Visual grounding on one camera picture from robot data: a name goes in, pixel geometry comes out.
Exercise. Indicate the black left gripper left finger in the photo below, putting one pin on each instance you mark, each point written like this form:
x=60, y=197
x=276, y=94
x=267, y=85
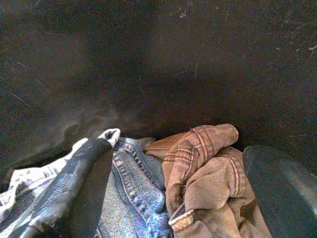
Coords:
x=74, y=188

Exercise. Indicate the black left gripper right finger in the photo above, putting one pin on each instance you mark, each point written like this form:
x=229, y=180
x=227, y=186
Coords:
x=284, y=198

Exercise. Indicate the white patterned cloth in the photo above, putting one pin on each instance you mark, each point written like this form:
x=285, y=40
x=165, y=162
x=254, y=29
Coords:
x=29, y=178

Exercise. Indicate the blue denim jeans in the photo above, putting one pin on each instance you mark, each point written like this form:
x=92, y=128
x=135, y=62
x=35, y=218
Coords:
x=133, y=198

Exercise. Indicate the black plastic laundry basket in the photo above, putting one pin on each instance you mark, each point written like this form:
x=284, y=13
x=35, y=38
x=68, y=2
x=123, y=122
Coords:
x=158, y=74

